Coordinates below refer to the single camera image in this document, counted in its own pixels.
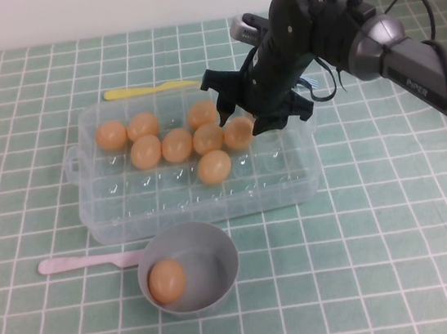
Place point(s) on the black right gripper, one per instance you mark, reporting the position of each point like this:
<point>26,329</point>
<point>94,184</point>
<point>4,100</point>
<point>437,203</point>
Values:
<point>270,82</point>

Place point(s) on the brown egg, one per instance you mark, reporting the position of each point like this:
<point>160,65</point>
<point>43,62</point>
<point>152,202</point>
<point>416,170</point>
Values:
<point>167,282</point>
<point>201,114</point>
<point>207,140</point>
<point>145,152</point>
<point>239,134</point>
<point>214,167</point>
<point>142,125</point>
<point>111,135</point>
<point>176,145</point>

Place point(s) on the right grey black robot arm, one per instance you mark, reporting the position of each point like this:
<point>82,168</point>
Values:
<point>420,67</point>

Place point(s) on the clear plastic egg box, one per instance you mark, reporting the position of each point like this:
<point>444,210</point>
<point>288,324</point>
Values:
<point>151,209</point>

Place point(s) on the blue plastic fork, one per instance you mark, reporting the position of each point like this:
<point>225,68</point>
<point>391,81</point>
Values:
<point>311,82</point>

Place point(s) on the yellow plastic knife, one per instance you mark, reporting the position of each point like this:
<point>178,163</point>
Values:
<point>123,93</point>

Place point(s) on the grey-blue round bowl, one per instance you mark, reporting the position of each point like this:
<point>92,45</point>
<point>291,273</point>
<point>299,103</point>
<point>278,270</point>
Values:
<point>211,259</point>

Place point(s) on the green checkered tablecloth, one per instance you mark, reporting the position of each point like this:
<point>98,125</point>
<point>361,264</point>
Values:
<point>340,242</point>

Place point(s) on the pink plastic knife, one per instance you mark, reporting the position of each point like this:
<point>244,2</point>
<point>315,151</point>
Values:
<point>63,265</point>

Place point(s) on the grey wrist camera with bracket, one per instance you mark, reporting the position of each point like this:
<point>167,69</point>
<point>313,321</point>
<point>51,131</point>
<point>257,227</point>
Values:
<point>244,30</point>

